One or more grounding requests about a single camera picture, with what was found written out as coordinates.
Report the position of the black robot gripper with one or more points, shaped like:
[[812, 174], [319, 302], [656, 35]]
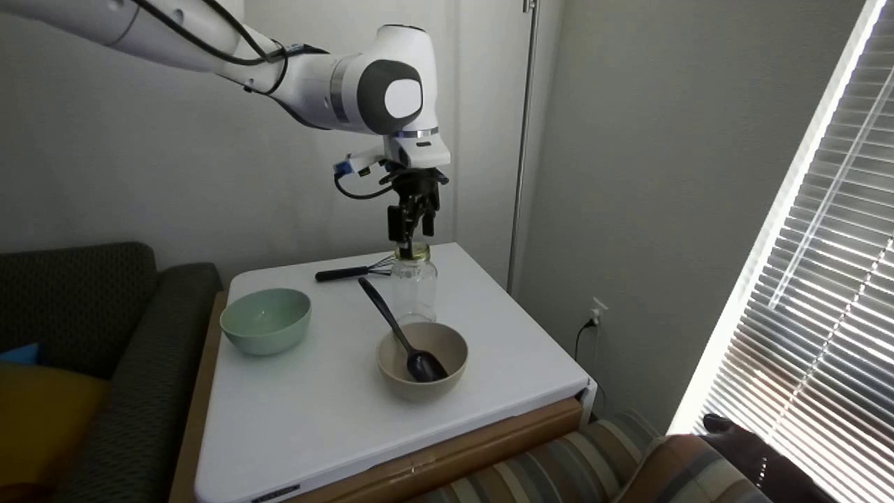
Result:
[[418, 190]]

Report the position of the yellow metal jar lid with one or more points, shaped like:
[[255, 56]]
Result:
[[414, 253]]

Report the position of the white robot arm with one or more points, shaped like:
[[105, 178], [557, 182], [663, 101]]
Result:
[[326, 88]]

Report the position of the clear glass jar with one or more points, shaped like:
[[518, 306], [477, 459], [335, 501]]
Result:
[[414, 292]]

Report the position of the black spoon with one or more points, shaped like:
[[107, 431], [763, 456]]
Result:
[[395, 325]]

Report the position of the beige bowl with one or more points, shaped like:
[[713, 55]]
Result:
[[402, 378]]

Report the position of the light green bowl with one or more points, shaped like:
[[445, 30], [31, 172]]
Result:
[[266, 325]]

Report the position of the white square table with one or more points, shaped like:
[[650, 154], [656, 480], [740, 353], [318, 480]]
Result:
[[318, 410]]

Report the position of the wooden table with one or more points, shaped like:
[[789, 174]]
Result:
[[448, 461]]

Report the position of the striped couch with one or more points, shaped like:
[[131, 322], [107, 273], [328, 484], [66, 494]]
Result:
[[550, 470]]

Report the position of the dark grey couch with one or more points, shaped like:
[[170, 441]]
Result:
[[101, 373]]

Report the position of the striped cushion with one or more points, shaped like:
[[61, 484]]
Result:
[[688, 470]]

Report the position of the white window blinds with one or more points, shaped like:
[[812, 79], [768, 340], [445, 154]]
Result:
[[821, 308]]

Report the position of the blue cushion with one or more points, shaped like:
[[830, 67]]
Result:
[[19, 357]]

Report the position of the yellow cushion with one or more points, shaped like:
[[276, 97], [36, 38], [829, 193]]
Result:
[[44, 420]]

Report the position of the dark fabric object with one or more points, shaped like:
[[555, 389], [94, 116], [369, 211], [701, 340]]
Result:
[[763, 461]]

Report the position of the wrist camera with blue connector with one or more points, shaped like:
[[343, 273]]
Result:
[[358, 172]]

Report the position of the thin vertical wall strip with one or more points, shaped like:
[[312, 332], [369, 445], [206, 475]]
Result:
[[520, 140]]

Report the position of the white wall outlet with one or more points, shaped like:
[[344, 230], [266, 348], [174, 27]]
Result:
[[597, 311]]

